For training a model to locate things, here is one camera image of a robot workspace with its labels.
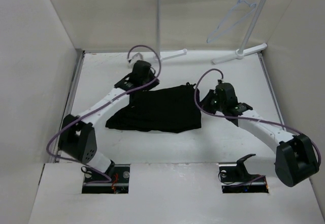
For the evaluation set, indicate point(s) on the black trousers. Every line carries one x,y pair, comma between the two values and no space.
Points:
170,110

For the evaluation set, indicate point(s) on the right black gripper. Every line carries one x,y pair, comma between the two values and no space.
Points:
205,102

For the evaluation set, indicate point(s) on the right aluminium table rail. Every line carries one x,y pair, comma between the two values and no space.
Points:
267,77

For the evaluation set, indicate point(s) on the left aluminium table rail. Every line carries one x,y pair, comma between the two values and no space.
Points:
73,84

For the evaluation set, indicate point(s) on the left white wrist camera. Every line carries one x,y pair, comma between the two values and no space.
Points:
131,61

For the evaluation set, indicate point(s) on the light blue wire hanger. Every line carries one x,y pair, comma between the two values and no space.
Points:
226,25

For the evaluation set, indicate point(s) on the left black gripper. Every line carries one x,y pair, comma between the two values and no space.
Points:
153,85

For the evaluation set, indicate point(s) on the aluminium table rail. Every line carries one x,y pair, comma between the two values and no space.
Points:
267,77
73,84

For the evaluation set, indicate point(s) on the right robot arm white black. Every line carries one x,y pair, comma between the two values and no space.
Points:
296,156

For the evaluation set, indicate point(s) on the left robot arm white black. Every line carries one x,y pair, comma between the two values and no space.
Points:
78,140

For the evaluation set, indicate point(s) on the white clothes rack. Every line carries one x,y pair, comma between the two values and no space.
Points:
237,54

